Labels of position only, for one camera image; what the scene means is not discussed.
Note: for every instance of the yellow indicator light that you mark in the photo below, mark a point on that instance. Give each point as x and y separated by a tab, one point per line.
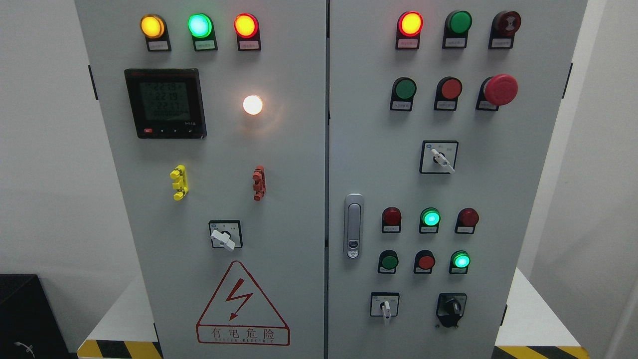
156	34

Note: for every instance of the dark red indicator light right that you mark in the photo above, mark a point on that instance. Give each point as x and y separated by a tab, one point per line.
467	221

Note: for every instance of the red pushbutton second row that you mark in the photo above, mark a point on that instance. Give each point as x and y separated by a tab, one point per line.
447	94

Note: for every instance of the silver door handle lock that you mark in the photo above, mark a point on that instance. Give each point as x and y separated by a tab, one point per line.
353	211

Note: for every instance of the red electric warning sticker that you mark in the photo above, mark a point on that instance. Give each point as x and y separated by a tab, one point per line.
239	313

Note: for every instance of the grey cabinet left door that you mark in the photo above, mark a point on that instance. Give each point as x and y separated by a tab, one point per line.
282	234

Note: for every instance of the black digital power meter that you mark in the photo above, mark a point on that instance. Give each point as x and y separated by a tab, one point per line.
166	103

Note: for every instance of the green pushbutton top right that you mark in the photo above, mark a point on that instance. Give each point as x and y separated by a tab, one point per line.
456	29

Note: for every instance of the red terminal connector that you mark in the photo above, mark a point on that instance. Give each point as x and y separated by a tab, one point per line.
259	185

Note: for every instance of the white rotary selector switch upper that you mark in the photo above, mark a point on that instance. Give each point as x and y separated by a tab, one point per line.
438	157

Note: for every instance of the lit green indicator light middle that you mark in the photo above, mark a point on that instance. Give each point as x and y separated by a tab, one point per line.
429	221

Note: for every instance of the red indicator light top right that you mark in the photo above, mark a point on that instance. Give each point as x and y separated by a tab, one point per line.
408	33

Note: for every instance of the green pushbutton second row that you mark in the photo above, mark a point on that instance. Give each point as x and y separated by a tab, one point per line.
402	94

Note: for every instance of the white rotary selector switch bottom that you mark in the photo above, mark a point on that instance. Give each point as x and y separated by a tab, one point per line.
384	305

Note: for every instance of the dark red indicator light left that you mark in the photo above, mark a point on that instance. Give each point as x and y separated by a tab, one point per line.
391	219

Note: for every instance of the black box lower left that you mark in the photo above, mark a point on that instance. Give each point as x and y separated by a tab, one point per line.
28	329

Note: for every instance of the red-orange indicator light left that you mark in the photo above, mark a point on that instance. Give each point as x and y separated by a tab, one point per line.
248	32

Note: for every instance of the white glowing indicator light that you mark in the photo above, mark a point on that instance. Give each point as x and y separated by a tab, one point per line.
253	105

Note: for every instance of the red pushbutton lower row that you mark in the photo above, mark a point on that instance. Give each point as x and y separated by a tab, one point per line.
424	262

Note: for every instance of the grey cabinet door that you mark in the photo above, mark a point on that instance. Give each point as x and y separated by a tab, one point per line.
282	234
377	153

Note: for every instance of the lit green indicator lower right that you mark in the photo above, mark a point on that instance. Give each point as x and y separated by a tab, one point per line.
459	262

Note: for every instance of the white platform with hazard stripes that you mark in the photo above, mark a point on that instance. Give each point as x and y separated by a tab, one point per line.
530	330

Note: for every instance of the red emergency stop button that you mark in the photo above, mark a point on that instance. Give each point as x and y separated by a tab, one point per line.
497	91

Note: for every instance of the dark red buzzer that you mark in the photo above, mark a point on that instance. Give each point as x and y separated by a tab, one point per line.
504	26

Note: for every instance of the white rotary selector switch left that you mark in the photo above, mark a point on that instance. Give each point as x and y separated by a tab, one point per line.
226	234

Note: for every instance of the white rotary selector switch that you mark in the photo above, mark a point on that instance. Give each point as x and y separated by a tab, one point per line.
226	234
438	157
384	305

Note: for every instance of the green indicator light top left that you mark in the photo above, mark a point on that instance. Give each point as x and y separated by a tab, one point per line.
202	32

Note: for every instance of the black rotary knob switch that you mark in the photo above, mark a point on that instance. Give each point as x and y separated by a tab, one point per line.
451	308

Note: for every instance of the grey cabinet right door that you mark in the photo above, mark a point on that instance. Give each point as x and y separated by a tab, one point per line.
377	153

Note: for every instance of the dark red indicator light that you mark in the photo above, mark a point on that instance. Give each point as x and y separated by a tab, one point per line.
391	219
467	221

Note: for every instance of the yellow terminal connector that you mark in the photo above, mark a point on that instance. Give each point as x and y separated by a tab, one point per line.
180	183

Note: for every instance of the green pushbutton lower row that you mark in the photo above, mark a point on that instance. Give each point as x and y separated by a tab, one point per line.
388	262

